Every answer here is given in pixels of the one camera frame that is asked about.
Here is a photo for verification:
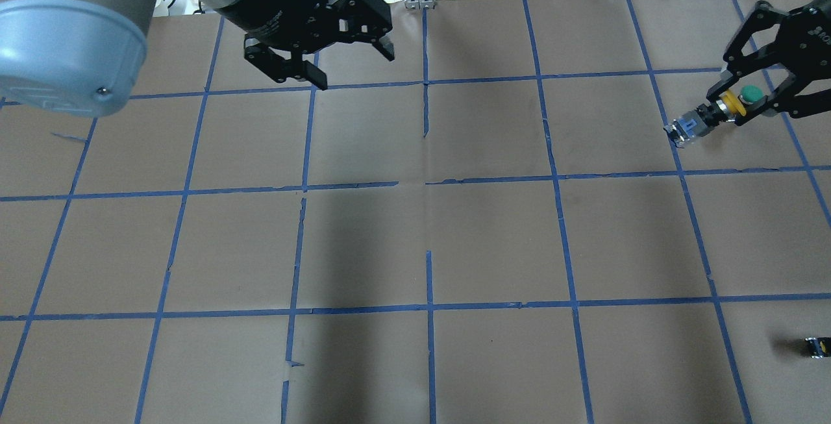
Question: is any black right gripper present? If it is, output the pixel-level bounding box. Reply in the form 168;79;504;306
706;0;830;126

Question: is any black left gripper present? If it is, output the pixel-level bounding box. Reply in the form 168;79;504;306
225;0;397;90

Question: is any yellow push button switch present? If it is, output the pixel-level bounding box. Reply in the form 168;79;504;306
664;90;747;148

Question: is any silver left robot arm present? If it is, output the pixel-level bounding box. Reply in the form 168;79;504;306
1;0;395;118

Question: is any brown paper table mat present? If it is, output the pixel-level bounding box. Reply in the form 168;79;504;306
2;0;829;423

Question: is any green push button switch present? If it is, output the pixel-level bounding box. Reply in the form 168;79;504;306
739;84;765;106

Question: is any red push button switch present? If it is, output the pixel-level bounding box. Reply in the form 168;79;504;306
804;336;831;358

